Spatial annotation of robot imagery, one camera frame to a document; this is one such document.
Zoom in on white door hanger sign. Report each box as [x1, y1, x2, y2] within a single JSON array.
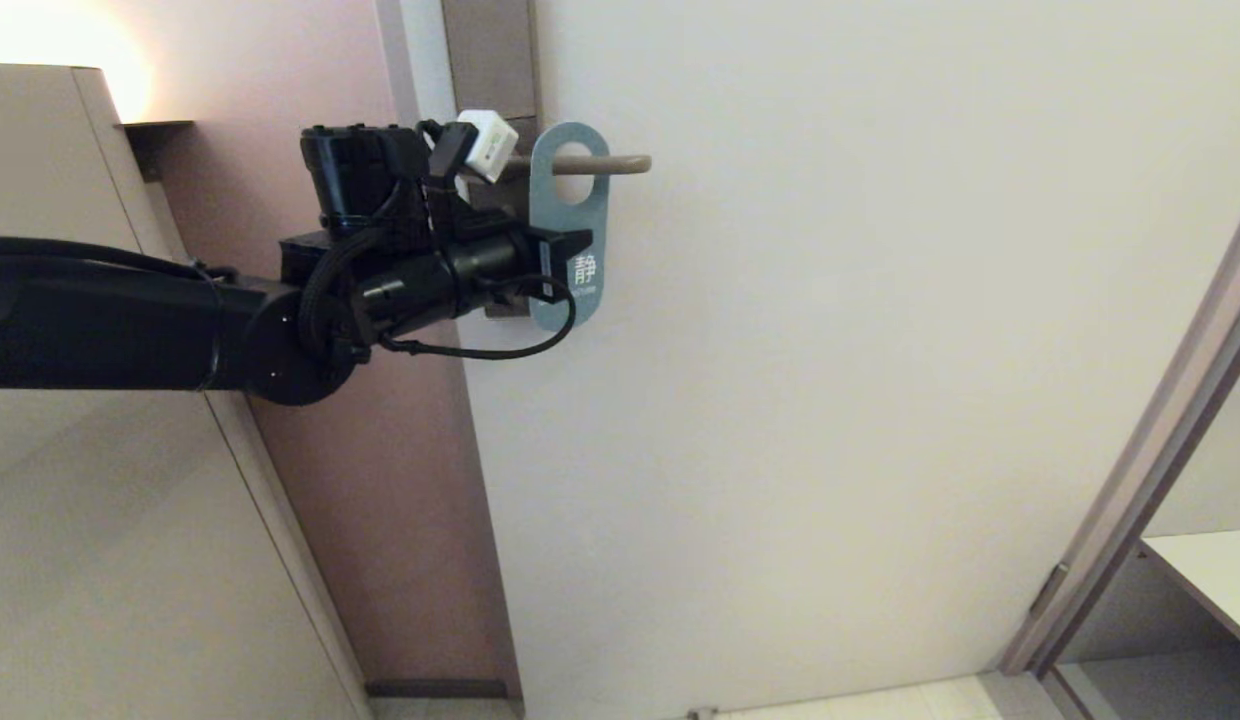
[[528, 122, 611, 333]]

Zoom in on grey-brown door lock plate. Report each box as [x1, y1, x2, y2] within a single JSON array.
[[442, 0, 539, 319]]

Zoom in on white room door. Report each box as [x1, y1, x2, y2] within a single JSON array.
[[400, 0, 1240, 719]]

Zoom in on beige cabinet panel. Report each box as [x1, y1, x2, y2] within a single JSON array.
[[0, 63, 371, 720]]

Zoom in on black left camera mount bracket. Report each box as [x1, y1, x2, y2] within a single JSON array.
[[417, 120, 529, 263]]

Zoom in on thin black camera cable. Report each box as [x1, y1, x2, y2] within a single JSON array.
[[380, 275, 578, 361]]

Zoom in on beige lever door handle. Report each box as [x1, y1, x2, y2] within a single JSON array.
[[505, 153, 652, 178]]

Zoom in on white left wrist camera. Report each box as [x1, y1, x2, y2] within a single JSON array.
[[455, 108, 519, 184]]

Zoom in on thick black braided cable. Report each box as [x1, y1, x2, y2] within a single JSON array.
[[302, 235, 381, 371]]

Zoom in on dark wall lamp shelf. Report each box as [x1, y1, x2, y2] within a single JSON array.
[[120, 120, 196, 183]]

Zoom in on dark wall baseboard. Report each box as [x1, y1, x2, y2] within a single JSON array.
[[365, 680, 509, 699]]

